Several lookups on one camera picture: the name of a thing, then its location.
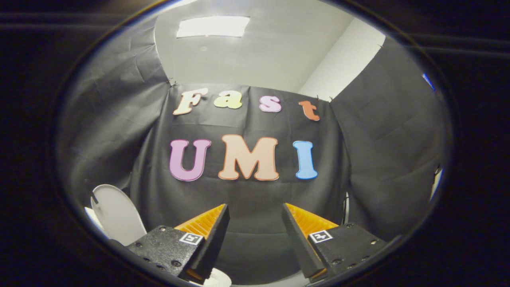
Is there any black backdrop cloth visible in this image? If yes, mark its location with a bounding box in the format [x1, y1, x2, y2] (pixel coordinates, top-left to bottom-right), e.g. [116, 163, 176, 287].
[56, 16, 453, 286]

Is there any white toilet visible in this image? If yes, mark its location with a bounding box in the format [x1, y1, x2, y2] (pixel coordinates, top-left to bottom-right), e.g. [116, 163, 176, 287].
[84, 206, 233, 287]

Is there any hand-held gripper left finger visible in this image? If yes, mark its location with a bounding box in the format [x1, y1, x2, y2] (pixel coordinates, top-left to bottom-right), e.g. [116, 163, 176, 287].
[127, 203, 231, 282]

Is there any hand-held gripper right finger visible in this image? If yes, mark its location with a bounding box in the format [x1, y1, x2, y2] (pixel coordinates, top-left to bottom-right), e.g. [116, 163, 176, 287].
[281, 202, 388, 283]

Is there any white toilet lid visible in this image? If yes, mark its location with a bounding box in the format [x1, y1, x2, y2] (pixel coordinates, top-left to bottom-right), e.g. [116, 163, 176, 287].
[90, 184, 147, 246]

